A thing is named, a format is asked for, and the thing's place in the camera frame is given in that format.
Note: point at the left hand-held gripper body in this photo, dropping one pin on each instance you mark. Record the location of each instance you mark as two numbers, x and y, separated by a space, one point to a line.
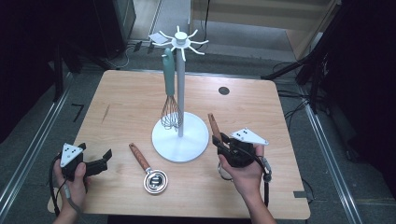
71 154

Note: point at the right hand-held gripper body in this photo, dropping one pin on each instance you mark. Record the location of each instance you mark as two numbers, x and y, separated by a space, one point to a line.
246 137

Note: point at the white utensil rack stand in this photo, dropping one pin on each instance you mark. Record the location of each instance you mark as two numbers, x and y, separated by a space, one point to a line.
180 93

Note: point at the person's left hand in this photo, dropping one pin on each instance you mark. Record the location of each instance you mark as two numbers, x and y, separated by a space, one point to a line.
71 193

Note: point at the person's right hand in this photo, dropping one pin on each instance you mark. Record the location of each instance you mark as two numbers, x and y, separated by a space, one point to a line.
246 179

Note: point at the dark round table grommet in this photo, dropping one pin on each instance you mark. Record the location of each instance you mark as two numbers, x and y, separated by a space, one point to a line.
223 90

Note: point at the black metal stand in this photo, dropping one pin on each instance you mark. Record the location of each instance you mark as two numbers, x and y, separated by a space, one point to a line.
58 74

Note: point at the grey tape piece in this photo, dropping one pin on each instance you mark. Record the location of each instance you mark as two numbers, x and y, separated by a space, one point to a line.
299 194

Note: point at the black tripod stand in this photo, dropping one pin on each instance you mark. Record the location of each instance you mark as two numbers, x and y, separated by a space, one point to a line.
314 62

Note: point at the white paper sheet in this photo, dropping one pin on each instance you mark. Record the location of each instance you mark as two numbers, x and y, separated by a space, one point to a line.
158 38

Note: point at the light wooden platform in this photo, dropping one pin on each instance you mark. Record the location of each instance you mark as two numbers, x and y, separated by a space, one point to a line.
249 15

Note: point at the black cabinet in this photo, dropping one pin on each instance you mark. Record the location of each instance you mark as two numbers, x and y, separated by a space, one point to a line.
115 25

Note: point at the aluminium floor rail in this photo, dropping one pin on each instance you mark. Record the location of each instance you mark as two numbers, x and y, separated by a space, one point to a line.
330 161
37 137

